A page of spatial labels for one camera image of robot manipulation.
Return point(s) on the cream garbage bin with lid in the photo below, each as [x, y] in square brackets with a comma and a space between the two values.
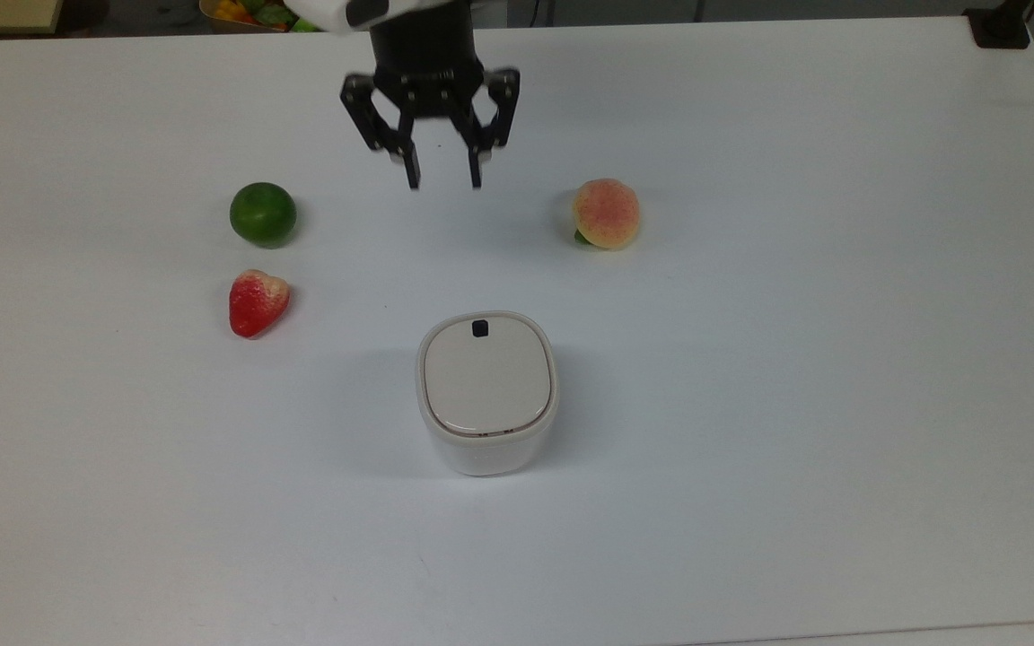
[486, 386]

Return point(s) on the toy peach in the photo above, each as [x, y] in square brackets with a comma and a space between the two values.
[607, 213]

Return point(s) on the bowl of toy fruit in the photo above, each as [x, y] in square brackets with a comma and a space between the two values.
[252, 13]

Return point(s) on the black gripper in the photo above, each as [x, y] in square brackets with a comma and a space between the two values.
[427, 67]

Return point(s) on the red toy strawberry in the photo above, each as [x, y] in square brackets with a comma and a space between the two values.
[257, 303]

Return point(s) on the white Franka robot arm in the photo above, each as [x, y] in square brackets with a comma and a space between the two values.
[328, 11]

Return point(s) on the black table clamp base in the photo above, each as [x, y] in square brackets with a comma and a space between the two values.
[1000, 25]

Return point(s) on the green toy lime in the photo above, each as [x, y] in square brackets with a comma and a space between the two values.
[263, 214]

